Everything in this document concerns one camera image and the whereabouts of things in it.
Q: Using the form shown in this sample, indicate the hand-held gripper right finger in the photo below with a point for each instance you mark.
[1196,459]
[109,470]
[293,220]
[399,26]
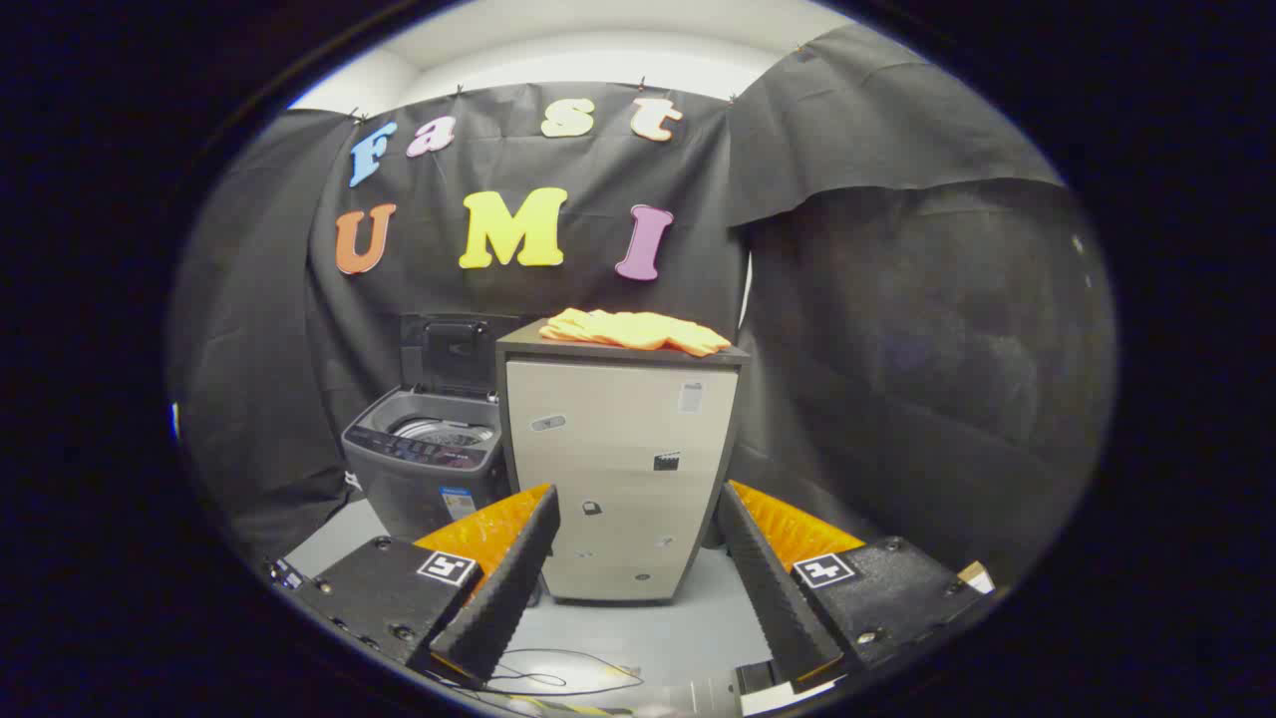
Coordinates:
[773,588]

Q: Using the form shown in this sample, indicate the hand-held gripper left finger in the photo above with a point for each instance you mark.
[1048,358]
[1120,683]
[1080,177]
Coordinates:
[503,588]

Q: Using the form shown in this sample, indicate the grey washing machine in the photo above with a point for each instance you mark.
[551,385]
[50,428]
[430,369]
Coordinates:
[419,489]

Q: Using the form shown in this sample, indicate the orange polo shirt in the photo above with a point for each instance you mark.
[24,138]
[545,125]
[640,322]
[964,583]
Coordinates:
[638,329]

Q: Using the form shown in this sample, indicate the beige cabinet with dark top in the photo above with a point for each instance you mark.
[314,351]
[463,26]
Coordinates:
[618,469]

